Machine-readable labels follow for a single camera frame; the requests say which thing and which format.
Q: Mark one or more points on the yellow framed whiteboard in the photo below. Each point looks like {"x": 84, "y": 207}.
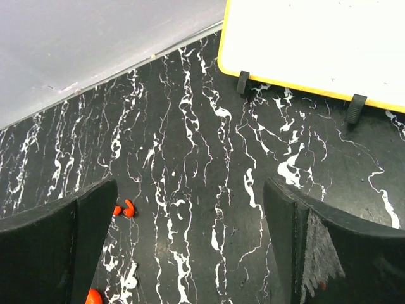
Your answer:
{"x": 331, "y": 48}

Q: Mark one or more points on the orange charging case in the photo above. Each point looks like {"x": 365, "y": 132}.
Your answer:
{"x": 93, "y": 297}

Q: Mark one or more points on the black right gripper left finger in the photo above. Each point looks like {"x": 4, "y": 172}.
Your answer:
{"x": 49, "y": 254}

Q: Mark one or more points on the white earbud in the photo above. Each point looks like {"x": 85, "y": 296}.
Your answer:
{"x": 131, "y": 282}

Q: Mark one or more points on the orange earbud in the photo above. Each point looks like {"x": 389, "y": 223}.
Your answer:
{"x": 129, "y": 211}
{"x": 117, "y": 210}

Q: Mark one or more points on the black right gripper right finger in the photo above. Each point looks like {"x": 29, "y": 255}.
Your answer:
{"x": 326, "y": 255}

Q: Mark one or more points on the black whiteboard stand foot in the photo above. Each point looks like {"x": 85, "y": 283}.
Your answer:
{"x": 242, "y": 82}
{"x": 354, "y": 110}

